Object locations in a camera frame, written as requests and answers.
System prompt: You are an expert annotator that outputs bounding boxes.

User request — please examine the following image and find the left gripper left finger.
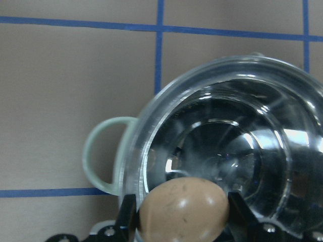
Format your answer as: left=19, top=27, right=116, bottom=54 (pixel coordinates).
left=114, top=194, right=139, bottom=242

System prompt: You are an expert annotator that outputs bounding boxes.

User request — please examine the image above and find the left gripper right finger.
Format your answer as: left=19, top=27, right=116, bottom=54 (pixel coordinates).
left=228, top=192, right=259, bottom=241

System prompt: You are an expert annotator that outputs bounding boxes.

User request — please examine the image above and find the brown egg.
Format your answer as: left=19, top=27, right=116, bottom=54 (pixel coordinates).
left=138, top=177, right=230, bottom=241

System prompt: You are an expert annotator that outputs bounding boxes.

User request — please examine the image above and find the pale green electric pot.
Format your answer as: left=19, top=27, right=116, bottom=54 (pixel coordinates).
left=82, top=55, right=322, bottom=237

